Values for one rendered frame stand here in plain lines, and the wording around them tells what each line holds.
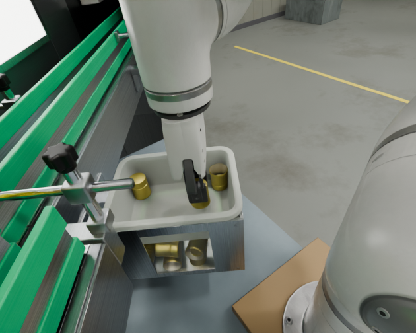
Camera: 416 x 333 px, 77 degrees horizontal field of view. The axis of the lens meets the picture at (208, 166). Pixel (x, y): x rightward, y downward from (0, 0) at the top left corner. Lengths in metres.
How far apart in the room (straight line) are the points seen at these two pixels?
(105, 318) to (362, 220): 0.30
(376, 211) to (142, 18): 0.25
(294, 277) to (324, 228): 1.08
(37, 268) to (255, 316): 0.40
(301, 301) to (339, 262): 0.38
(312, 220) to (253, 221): 1.01
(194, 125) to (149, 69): 0.08
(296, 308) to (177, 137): 0.40
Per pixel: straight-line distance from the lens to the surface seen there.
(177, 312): 0.62
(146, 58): 0.30
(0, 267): 0.37
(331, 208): 1.78
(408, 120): 0.29
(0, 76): 0.58
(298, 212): 1.71
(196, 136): 0.32
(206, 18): 0.31
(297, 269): 0.62
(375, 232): 0.19
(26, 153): 0.44
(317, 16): 5.33
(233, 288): 0.62
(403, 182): 0.21
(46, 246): 0.30
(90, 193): 0.31
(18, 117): 0.57
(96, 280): 0.34
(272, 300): 0.59
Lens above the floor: 1.32
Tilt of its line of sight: 41 degrees down
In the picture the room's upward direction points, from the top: 8 degrees counter-clockwise
